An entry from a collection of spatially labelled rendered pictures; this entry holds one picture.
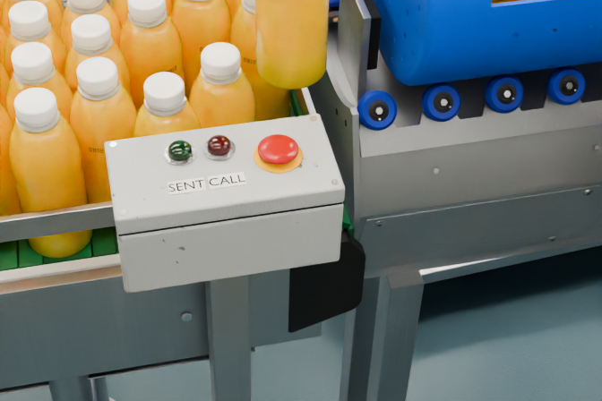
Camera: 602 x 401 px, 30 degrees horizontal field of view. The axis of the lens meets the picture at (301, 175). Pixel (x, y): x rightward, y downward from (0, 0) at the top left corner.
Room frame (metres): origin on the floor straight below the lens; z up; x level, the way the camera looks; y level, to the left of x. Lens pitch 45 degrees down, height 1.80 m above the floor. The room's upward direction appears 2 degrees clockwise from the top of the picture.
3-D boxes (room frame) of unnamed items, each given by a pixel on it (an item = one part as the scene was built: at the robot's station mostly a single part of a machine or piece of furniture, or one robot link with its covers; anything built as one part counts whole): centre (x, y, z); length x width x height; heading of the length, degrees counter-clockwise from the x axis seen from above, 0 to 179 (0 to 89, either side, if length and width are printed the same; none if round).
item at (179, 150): (0.71, 0.11, 1.11); 0.02 x 0.02 x 0.01
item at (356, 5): (1.04, -0.06, 0.99); 0.10 x 0.02 x 0.12; 14
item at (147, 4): (0.96, 0.17, 1.08); 0.04 x 0.04 x 0.02
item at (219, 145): (0.72, 0.07, 1.11); 0.02 x 0.02 x 0.01
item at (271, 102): (0.98, 0.05, 0.99); 0.07 x 0.07 x 0.18
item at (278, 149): (0.72, 0.02, 1.11); 0.04 x 0.04 x 0.01
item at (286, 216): (0.71, 0.07, 1.05); 0.20 x 0.10 x 0.10; 104
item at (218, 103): (0.87, 0.08, 0.99); 0.07 x 0.07 x 0.18
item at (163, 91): (0.82, 0.13, 1.08); 0.04 x 0.04 x 0.02
